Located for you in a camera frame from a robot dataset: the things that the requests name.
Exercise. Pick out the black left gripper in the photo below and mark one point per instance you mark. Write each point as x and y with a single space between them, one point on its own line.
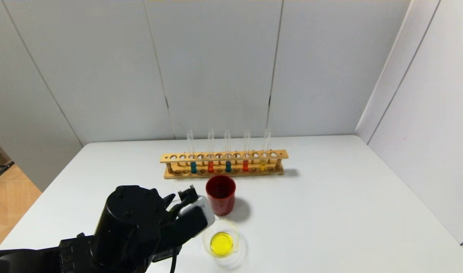
182 231

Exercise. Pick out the test tube with blue pigment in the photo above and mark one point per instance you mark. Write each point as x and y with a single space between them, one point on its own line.
228 167
193 167

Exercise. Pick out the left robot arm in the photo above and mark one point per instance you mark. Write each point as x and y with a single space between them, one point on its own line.
129 223

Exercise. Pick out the test tube with red pigment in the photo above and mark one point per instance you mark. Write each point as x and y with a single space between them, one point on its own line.
210 167
245 166

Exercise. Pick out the wooden test tube rack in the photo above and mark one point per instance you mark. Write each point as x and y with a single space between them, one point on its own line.
224 174

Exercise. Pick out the red plastic cup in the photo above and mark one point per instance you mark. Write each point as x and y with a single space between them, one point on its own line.
221 201

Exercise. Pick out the clear glass dish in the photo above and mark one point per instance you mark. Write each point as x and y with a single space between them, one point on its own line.
221 244

